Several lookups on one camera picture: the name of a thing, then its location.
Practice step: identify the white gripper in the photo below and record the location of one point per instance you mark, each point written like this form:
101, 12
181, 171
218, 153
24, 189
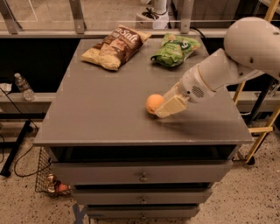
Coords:
190, 85

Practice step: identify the orange fruit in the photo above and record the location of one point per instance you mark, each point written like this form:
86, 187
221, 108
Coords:
153, 102

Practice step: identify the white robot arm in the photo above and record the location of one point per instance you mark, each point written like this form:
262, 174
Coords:
251, 48

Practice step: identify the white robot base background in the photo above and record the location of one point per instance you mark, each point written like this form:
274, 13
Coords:
155, 15

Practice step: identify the green rice chip bag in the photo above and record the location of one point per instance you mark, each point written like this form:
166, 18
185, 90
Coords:
175, 50

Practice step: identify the brown sea salt chip bag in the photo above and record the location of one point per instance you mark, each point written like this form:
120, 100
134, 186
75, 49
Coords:
116, 49

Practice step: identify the grey drawer cabinet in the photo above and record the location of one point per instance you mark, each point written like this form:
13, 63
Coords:
123, 163

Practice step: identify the clear plastic water bottle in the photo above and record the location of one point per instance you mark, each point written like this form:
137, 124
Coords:
24, 87

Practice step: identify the black metal floor stand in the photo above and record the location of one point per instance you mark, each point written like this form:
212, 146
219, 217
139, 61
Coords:
28, 118

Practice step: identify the yellow wooden ladder frame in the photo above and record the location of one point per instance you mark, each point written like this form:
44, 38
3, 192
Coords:
262, 132

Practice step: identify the black wire basket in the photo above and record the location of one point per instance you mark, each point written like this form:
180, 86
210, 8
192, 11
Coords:
46, 181

